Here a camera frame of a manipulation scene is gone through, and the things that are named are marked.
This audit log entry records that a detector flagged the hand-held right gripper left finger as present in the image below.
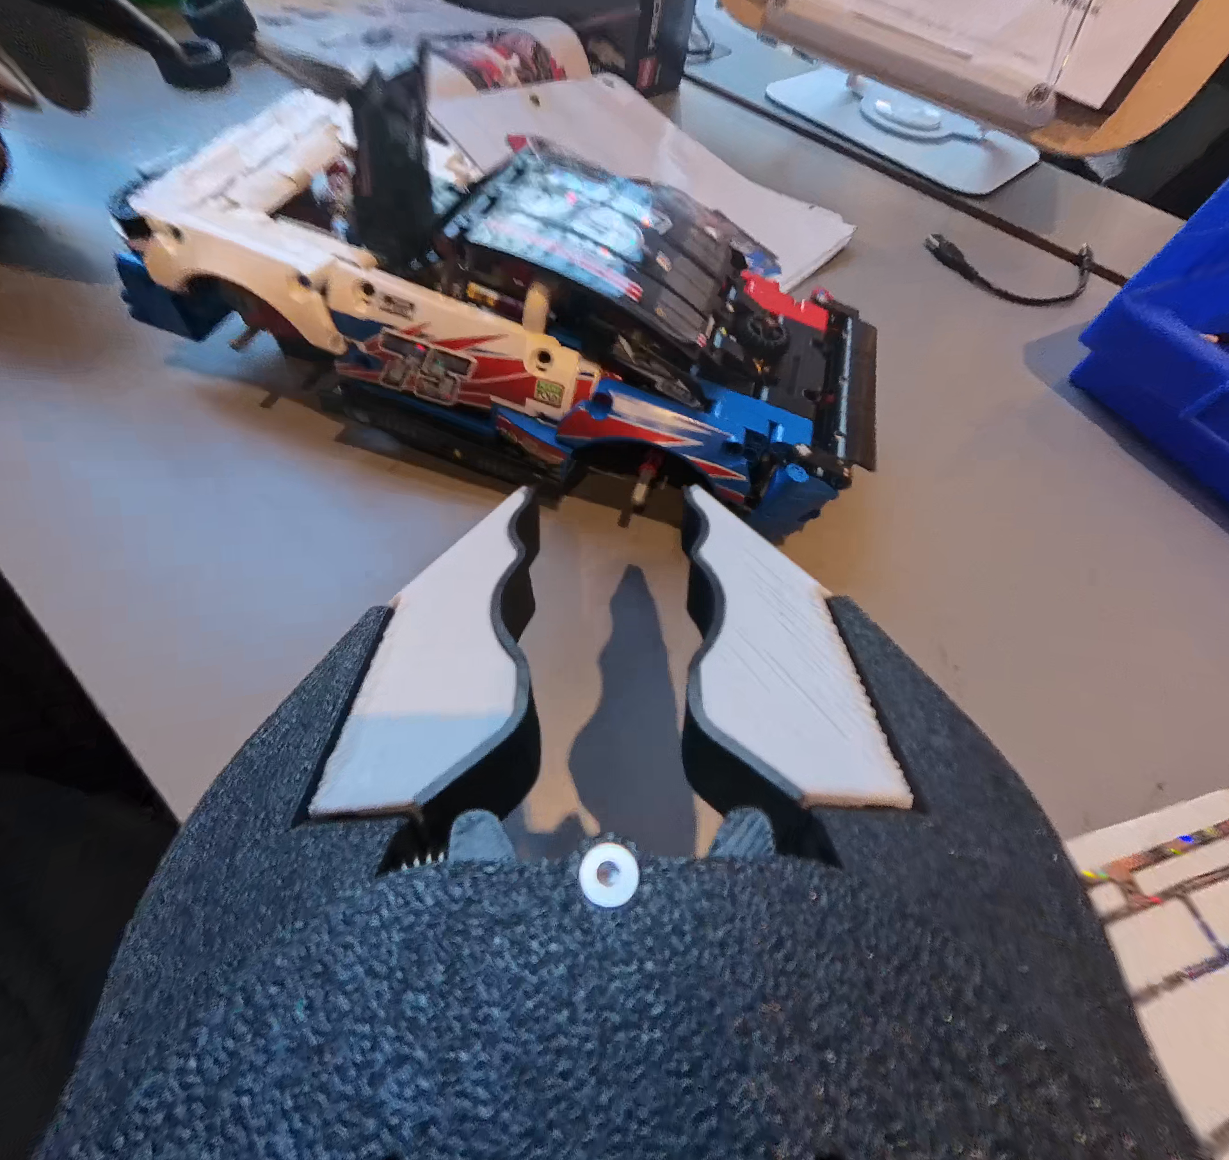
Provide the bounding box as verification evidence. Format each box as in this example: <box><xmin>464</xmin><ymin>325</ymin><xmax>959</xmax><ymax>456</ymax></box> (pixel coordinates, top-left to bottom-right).
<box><xmin>308</xmin><ymin>485</ymin><xmax>541</xmax><ymax>818</ymax></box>

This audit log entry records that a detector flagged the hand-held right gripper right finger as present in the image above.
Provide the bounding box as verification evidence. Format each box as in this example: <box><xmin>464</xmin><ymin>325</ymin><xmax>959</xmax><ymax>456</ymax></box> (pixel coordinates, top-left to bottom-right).
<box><xmin>680</xmin><ymin>485</ymin><xmax>916</xmax><ymax>811</ymax></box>

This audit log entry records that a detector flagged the toy brick race car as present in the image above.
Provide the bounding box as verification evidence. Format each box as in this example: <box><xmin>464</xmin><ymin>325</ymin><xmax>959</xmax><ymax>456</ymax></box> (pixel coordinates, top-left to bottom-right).
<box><xmin>108</xmin><ymin>41</ymin><xmax>880</xmax><ymax>542</ymax></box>

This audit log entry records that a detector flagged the grey desk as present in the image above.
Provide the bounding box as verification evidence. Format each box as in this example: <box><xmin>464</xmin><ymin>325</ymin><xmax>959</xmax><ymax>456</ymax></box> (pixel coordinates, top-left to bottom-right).
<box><xmin>0</xmin><ymin>0</ymin><xmax>1229</xmax><ymax>1160</ymax></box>

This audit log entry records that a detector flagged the sticker sheet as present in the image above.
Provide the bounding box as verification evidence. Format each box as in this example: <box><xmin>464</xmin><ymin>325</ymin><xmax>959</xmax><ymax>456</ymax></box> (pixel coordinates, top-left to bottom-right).
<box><xmin>1066</xmin><ymin>789</ymin><xmax>1229</xmax><ymax>1142</ymax></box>

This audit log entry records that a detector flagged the blue plastic bin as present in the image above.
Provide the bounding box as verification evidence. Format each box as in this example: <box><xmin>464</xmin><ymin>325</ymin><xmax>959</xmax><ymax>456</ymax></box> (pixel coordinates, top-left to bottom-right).
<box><xmin>1068</xmin><ymin>179</ymin><xmax>1229</xmax><ymax>503</ymax></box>

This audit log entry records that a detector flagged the black toy car box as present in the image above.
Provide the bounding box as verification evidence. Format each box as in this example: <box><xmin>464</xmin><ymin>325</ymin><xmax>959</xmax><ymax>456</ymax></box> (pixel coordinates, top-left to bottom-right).
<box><xmin>297</xmin><ymin>0</ymin><xmax>712</xmax><ymax>94</ymax></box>

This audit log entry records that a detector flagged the open instruction booklet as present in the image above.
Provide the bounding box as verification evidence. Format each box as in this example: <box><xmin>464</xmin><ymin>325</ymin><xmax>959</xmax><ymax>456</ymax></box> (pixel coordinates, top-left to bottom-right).
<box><xmin>254</xmin><ymin>0</ymin><xmax>855</xmax><ymax>291</ymax></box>

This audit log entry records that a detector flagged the white stand base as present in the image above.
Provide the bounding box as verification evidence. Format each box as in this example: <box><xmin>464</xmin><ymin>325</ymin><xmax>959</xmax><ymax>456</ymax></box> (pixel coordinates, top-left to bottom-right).
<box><xmin>766</xmin><ymin>64</ymin><xmax>1043</xmax><ymax>195</ymax></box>

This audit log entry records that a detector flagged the black usb cable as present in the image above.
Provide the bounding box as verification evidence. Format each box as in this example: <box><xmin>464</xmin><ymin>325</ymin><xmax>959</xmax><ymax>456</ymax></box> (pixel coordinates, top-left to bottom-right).
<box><xmin>923</xmin><ymin>232</ymin><xmax>1129</xmax><ymax>306</ymax></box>

